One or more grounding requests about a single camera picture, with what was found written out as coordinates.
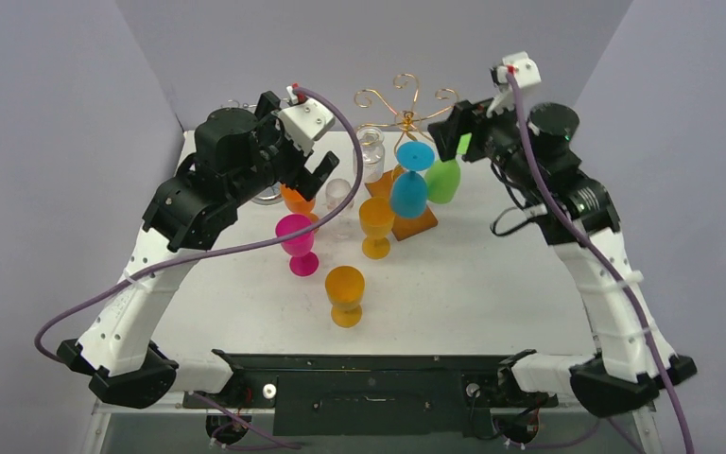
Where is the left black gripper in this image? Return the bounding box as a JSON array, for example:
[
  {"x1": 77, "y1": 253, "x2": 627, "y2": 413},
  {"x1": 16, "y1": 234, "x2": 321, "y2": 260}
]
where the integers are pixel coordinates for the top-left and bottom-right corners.
[{"x1": 228, "y1": 95, "x2": 337, "y2": 207}]

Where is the green wine glass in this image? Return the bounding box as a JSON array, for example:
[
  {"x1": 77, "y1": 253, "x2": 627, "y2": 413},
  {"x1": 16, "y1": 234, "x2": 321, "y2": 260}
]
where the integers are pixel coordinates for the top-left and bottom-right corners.
[{"x1": 423, "y1": 133, "x2": 471, "y2": 204}]

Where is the clear wine glass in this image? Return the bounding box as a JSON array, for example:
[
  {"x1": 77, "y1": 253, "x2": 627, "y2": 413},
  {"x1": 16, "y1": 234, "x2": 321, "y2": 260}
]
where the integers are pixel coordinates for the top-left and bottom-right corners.
[
  {"x1": 324, "y1": 178, "x2": 356, "y2": 240},
  {"x1": 356, "y1": 127, "x2": 385, "y2": 183}
]

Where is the gold wire glass rack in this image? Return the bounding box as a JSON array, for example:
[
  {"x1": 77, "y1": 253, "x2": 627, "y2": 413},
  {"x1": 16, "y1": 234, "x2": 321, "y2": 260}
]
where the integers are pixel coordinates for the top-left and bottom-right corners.
[{"x1": 354, "y1": 73, "x2": 459, "y2": 241}]

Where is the blue wine glass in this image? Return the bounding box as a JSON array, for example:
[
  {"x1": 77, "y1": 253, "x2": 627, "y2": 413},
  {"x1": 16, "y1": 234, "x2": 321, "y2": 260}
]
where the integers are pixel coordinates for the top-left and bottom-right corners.
[{"x1": 389, "y1": 142, "x2": 435, "y2": 218}]

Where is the yellow wine glass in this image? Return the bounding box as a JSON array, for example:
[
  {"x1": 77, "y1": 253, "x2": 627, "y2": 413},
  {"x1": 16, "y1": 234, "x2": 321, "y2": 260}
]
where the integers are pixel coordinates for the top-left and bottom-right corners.
[
  {"x1": 358, "y1": 197, "x2": 395, "y2": 260},
  {"x1": 324, "y1": 266, "x2": 366, "y2": 328}
]

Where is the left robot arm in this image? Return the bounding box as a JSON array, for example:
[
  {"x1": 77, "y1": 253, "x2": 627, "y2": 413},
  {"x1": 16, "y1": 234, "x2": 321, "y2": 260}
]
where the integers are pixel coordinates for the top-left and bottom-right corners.
[{"x1": 57, "y1": 92, "x2": 339, "y2": 409}]

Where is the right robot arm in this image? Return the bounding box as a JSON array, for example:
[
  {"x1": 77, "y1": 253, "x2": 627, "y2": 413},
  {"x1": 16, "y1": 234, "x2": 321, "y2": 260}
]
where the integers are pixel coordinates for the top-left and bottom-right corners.
[{"x1": 428, "y1": 101, "x2": 697, "y2": 418}]

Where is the dark orange wine glass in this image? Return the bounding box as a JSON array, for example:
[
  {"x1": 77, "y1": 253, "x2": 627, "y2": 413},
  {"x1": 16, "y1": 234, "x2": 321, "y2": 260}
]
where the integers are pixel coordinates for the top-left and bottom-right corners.
[{"x1": 276, "y1": 183, "x2": 319, "y2": 236}]

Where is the pink wine glass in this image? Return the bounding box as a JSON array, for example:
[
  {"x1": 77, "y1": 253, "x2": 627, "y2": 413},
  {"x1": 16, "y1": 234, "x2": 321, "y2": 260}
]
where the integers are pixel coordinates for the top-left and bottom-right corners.
[{"x1": 275, "y1": 214, "x2": 320, "y2": 277}]

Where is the yellow wine glass front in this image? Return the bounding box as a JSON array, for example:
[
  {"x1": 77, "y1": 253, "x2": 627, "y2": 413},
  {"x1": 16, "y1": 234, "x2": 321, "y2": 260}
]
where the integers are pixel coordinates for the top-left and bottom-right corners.
[{"x1": 324, "y1": 266, "x2": 366, "y2": 328}]

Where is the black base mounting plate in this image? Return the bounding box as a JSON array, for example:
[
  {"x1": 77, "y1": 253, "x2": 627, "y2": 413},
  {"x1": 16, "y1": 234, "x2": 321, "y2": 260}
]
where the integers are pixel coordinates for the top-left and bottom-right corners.
[{"x1": 209, "y1": 353, "x2": 559, "y2": 437}]

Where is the silver wire glass rack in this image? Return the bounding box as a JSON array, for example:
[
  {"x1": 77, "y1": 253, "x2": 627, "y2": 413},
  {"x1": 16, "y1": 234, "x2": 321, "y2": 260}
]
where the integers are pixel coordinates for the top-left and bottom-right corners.
[{"x1": 220, "y1": 99, "x2": 283, "y2": 206}]

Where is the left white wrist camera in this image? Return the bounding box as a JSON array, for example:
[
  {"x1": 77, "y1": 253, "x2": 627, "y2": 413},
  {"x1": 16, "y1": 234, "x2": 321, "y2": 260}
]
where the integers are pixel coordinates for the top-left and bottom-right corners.
[{"x1": 276, "y1": 83, "x2": 336, "y2": 157}]

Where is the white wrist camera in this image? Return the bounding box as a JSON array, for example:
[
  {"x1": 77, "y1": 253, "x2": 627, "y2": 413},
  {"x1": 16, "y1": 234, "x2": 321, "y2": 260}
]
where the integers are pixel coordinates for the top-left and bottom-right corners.
[
  {"x1": 486, "y1": 52, "x2": 542, "y2": 117},
  {"x1": 276, "y1": 83, "x2": 336, "y2": 157}
]

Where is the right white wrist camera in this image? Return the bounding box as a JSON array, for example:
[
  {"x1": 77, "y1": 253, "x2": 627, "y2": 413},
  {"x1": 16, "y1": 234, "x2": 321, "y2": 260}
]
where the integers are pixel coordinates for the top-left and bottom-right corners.
[{"x1": 486, "y1": 52, "x2": 542, "y2": 117}]

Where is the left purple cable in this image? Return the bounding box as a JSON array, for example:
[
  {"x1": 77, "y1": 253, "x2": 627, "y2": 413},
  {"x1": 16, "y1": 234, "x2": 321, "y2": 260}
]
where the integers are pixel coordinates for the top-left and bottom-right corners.
[{"x1": 32, "y1": 86, "x2": 366, "y2": 452}]

